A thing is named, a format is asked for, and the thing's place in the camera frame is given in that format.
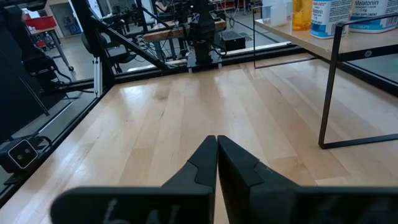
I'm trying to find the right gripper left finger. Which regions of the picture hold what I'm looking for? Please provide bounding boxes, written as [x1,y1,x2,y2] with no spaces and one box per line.
[50,135,218,224]

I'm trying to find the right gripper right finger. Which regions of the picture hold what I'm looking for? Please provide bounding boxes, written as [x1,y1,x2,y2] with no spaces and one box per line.
[217,135,398,224]

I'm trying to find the orange pill bottle white cap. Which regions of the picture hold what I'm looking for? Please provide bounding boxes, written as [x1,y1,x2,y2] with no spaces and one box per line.
[292,0,313,31]

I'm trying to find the white bottle blue label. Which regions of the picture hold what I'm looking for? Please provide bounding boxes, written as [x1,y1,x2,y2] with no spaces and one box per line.
[348,0,398,34]
[310,0,354,40]

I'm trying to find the black office chair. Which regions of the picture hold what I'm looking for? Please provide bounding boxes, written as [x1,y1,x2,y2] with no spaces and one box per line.
[80,30,137,74]

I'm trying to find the black floor case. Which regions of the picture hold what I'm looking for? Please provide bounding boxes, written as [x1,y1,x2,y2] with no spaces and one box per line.
[221,30,247,52]

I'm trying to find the wooden workbench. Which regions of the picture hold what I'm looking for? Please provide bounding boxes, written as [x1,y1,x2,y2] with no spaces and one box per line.
[143,18,227,62]

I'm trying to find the red storage bin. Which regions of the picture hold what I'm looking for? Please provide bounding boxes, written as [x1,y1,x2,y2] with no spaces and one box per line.
[24,15,58,31]

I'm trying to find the black camera device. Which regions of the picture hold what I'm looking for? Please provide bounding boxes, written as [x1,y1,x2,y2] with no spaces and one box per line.
[0,138,40,174]

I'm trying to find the silver frame bracket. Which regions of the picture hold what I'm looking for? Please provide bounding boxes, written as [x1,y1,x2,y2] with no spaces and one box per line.
[93,57,103,98]

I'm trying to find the wooden shelf black frame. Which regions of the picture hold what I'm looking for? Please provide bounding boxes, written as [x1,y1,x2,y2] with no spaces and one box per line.
[252,4,398,150]

